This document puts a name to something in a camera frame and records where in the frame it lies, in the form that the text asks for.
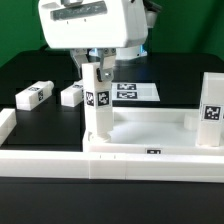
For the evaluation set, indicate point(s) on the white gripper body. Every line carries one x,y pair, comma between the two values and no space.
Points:
70,24

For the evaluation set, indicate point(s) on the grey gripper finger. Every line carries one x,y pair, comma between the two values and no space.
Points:
79,57
107,61

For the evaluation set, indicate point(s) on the white desk top tray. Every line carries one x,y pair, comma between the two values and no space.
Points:
154,131

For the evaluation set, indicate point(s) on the printed marker sheet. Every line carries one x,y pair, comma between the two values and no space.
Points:
146,92

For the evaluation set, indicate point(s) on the white U-shaped fence frame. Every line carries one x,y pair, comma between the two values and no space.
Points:
118,166

